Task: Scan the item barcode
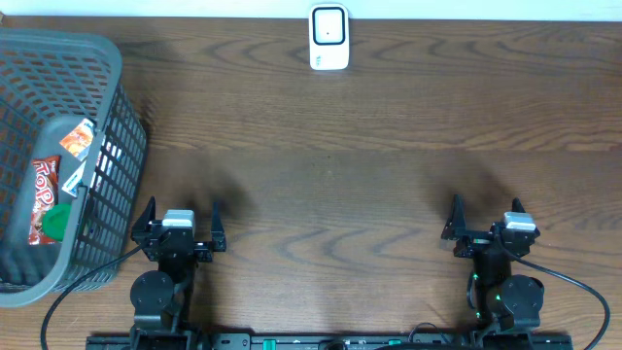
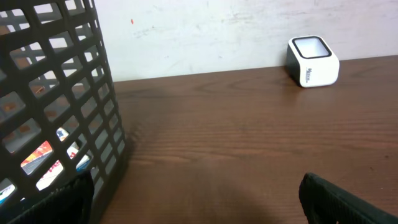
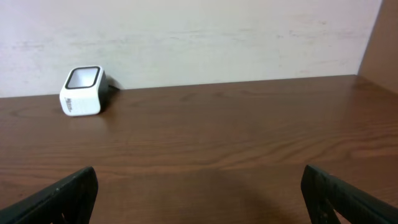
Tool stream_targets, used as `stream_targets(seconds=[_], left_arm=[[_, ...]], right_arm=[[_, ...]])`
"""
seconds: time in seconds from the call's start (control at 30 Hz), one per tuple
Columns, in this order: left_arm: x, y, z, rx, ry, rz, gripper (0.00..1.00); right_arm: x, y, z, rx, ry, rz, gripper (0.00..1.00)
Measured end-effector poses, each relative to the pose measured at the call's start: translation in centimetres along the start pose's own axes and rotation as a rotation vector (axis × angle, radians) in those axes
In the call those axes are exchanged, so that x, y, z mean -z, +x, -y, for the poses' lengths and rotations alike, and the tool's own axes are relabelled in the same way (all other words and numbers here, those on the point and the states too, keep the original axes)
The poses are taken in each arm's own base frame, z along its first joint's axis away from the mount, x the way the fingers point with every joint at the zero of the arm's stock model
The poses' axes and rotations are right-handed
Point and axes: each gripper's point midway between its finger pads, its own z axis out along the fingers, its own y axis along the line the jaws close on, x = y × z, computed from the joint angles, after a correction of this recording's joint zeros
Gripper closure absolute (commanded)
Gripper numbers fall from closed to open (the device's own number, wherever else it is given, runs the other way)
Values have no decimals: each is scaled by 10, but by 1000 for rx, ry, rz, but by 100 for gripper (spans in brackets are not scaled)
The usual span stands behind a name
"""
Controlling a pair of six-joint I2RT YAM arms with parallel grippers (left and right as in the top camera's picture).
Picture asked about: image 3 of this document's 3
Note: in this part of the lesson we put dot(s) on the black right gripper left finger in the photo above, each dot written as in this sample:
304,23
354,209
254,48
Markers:
70,200

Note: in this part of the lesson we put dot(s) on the white barcode scanner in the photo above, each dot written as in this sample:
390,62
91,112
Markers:
85,91

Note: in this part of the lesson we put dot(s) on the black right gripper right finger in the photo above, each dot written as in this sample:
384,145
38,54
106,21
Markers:
326,195

